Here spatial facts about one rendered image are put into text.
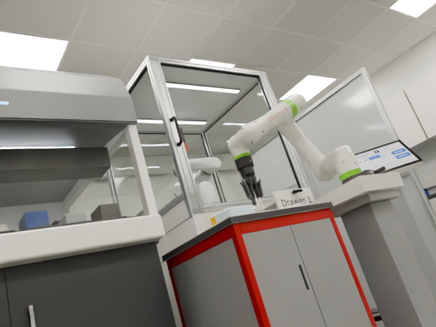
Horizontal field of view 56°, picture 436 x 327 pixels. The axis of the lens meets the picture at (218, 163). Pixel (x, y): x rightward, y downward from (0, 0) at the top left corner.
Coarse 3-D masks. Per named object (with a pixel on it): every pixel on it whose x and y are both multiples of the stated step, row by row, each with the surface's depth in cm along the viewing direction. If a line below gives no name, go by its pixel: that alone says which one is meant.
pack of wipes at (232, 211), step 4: (228, 208) 160; (232, 208) 161; (236, 208) 162; (240, 208) 164; (244, 208) 165; (248, 208) 167; (252, 208) 168; (220, 212) 163; (224, 212) 161; (228, 212) 160; (232, 212) 160; (236, 212) 161; (240, 212) 163; (244, 212) 164; (248, 212) 166; (252, 212) 167; (216, 216) 165; (220, 216) 163; (224, 216) 161; (228, 216) 159; (216, 220) 165; (220, 220) 163
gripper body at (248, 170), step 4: (244, 168) 213; (248, 168) 213; (252, 168) 214; (240, 172) 215; (244, 172) 212; (248, 172) 212; (252, 172) 213; (244, 176) 212; (248, 176) 213; (252, 176) 215; (248, 180) 212; (252, 180) 214; (248, 184) 212; (252, 184) 213
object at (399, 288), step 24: (384, 192) 213; (336, 216) 222; (360, 216) 213; (384, 216) 211; (360, 240) 214; (384, 240) 203; (360, 264) 214; (384, 264) 204; (408, 264) 204; (384, 288) 204; (408, 288) 196; (384, 312) 205; (408, 312) 195; (432, 312) 198
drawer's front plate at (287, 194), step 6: (276, 192) 217; (282, 192) 219; (288, 192) 222; (300, 192) 227; (306, 192) 230; (276, 198) 215; (282, 198) 217; (288, 198) 220; (294, 198) 222; (300, 198) 225; (306, 198) 228; (312, 198) 231; (276, 204) 214; (282, 204) 215
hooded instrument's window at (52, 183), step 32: (0, 128) 157; (32, 128) 165; (64, 128) 173; (96, 128) 181; (128, 128) 191; (0, 160) 152; (32, 160) 159; (64, 160) 166; (96, 160) 174; (128, 160) 183; (0, 192) 148; (32, 192) 154; (64, 192) 161; (96, 192) 168; (128, 192) 176; (0, 224) 143; (32, 224) 149; (64, 224) 155
